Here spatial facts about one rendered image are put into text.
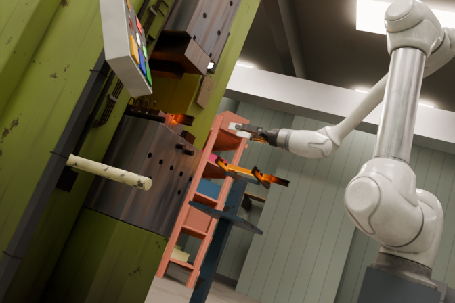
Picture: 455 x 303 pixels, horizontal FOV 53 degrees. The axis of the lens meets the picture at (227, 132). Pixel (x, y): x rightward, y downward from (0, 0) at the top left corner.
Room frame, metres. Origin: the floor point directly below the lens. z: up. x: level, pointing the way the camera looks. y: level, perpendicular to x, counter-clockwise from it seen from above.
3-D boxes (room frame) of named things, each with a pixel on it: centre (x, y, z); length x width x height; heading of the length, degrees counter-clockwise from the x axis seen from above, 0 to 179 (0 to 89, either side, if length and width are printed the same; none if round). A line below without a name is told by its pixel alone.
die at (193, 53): (2.19, 0.44, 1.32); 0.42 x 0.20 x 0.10; 56
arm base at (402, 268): (1.38, -0.64, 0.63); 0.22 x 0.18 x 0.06; 159
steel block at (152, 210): (2.24, 0.42, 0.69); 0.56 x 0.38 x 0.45; 56
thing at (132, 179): (1.74, 0.38, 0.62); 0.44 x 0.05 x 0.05; 56
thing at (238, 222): (2.43, -0.16, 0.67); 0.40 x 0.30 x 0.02; 155
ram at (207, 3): (2.23, 0.41, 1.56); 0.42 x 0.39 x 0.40; 56
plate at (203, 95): (2.41, 0.20, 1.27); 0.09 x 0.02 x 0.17; 146
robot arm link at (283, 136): (1.77, -0.23, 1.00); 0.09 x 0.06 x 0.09; 146
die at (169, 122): (2.19, 0.44, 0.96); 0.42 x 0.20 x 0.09; 56
